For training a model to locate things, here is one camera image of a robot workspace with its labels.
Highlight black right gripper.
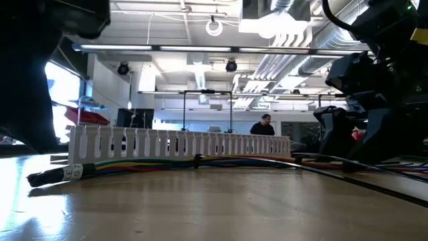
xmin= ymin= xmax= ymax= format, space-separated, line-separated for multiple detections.
xmin=313 ymin=52 xmax=428 ymax=165

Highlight person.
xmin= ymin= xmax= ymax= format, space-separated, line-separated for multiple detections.
xmin=249 ymin=113 xmax=277 ymax=137

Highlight white slotted cable duct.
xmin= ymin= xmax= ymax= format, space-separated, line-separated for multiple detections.
xmin=68 ymin=125 xmax=292 ymax=165

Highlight long ceiling light bar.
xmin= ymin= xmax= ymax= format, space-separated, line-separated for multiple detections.
xmin=71 ymin=42 xmax=372 ymax=54

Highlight black monitor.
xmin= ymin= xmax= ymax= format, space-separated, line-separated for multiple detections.
xmin=116 ymin=107 xmax=155 ymax=130

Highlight white hanging cable coil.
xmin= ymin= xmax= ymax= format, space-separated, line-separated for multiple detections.
xmin=205 ymin=18 xmax=224 ymax=37

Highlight silver ventilation duct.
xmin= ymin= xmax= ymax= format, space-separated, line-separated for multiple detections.
xmin=297 ymin=0 xmax=368 ymax=76

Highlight multicolour wire harness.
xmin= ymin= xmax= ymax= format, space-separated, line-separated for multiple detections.
xmin=26 ymin=154 xmax=428 ymax=188

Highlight red bin shelf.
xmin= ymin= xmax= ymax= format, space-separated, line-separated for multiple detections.
xmin=64 ymin=96 xmax=111 ymax=127

